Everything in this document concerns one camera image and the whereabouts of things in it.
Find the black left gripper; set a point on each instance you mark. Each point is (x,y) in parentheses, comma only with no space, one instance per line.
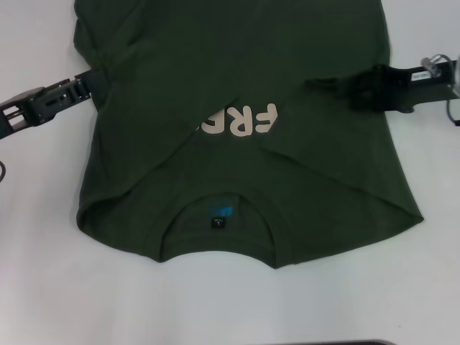
(25,111)

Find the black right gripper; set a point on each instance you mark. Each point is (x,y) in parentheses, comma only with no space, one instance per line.
(402,90)

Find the dark green FREE t-shirt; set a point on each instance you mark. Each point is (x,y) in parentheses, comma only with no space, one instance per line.
(233,54)

